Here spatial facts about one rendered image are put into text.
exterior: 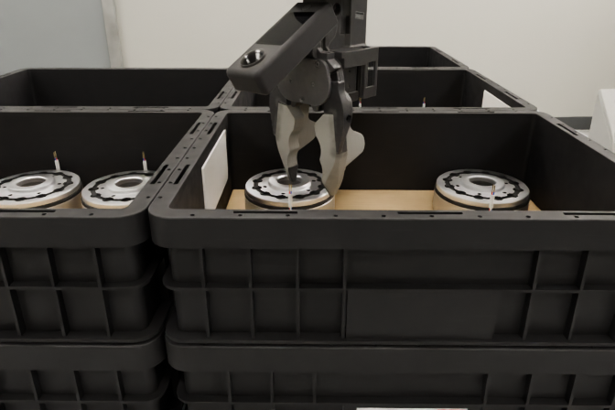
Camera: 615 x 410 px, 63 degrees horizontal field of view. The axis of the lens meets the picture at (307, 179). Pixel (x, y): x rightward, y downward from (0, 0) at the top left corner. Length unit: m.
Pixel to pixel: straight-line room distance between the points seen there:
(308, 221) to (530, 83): 3.77
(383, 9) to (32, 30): 2.33
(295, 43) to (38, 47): 3.50
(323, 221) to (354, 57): 0.22
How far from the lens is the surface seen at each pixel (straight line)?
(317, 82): 0.50
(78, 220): 0.38
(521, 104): 0.71
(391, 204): 0.61
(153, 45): 3.70
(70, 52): 3.84
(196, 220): 0.36
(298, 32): 0.47
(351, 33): 0.54
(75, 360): 0.45
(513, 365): 0.45
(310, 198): 0.54
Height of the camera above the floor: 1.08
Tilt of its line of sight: 22 degrees down
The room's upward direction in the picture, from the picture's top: straight up
